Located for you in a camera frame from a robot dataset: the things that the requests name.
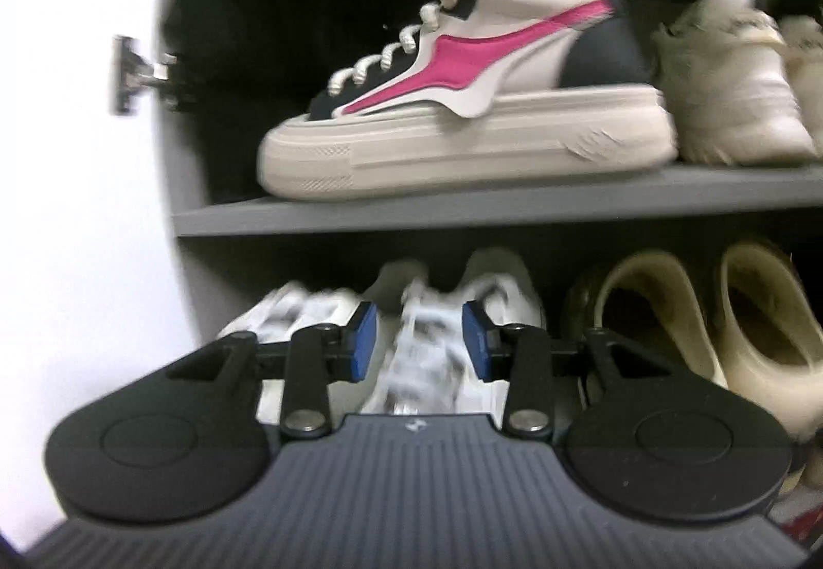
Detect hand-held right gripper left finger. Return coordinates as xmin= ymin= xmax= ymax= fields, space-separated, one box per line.
xmin=164 ymin=300 xmax=382 ymax=440

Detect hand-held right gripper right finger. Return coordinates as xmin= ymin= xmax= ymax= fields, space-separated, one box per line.
xmin=461 ymin=299 xmax=676 ymax=441

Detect off-white low sneaker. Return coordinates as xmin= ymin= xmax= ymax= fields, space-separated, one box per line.
xmin=215 ymin=279 xmax=361 ymax=425
xmin=360 ymin=247 xmax=549 ymax=416

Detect grey shoe cabinet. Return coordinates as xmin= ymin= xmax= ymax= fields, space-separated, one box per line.
xmin=160 ymin=0 xmax=823 ymax=544

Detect cream clog with brown strap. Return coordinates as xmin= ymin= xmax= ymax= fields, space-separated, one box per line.
xmin=559 ymin=251 xmax=727 ymax=409
xmin=710 ymin=238 xmax=823 ymax=441

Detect pink and white sneaker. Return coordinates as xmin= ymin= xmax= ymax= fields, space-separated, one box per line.
xmin=257 ymin=0 xmax=679 ymax=202

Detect white cabinet door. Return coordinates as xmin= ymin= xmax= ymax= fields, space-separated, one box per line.
xmin=0 ymin=0 xmax=207 ymax=550

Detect cream padded shoe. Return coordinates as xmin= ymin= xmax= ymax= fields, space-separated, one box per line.
xmin=781 ymin=16 xmax=823 ymax=158
xmin=649 ymin=0 xmax=819 ymax=166

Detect metal door hinge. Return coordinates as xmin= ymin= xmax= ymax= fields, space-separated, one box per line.
xmin=111 ymin=35 xmax=194 ymax=116

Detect red and white shoe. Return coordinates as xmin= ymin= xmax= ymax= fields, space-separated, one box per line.
xmin=768 ymin=466 xmax=823 ymax=550

